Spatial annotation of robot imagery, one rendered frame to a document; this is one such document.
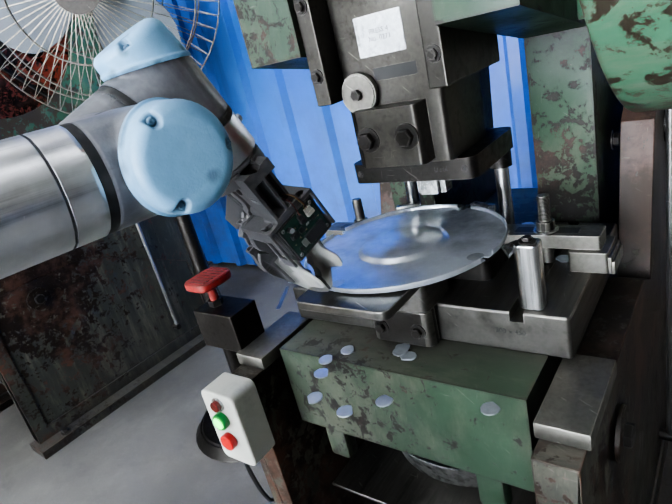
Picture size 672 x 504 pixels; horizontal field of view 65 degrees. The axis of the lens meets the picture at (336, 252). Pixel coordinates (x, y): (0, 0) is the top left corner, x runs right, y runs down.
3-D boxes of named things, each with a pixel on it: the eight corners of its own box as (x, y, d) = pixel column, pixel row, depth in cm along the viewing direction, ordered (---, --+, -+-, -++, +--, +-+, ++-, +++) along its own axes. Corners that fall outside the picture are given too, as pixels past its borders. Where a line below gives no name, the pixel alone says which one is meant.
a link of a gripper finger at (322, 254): (351, 296, 65) (310, 246, 60) (323, 286, 69) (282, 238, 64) (366, 277, 66) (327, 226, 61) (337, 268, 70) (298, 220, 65)
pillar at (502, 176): (512, 227, 85) (502, 142, 80) (499, 227, 86) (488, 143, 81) (517, 222, 86) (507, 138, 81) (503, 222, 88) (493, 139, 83)
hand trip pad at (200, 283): (217, 327, 88) (202, 286, 85) (194, 322, 92) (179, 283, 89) (246, 306, 93) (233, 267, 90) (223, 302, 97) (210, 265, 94)
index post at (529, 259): (542, 311, 66) (535, 241, 63) (518, 309, 68) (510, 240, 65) (549, 300, 68) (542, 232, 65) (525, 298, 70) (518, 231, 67)
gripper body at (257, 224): (298, 274, 57) (227, 194, 51) (258, 261, 64) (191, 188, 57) (340, 223, 60) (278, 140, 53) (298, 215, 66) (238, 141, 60)
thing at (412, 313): (406, 406, 64) (384, 309, 59) (316, 383, 73) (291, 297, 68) (482, 304, 82) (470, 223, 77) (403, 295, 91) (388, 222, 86)
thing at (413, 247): (268, 272, 80) (267, 267, 79) (400, 203, 95) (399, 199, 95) (407, 315, 57) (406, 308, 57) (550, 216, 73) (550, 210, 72)
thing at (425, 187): (444, 194, 80) (440, 170, 79) (416, 194, 83) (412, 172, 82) (452, 187, 83) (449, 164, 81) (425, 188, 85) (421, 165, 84)
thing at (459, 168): (479, 196, 72) (473, 157, 70) (357, 199, 84) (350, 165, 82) (517, 160, 83) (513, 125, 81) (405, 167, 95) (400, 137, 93)
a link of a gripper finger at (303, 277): (336, 316, 64) (293, 266, 59) (308, 304, 68) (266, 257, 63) (351, 296, 65) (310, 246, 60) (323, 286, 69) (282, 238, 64)
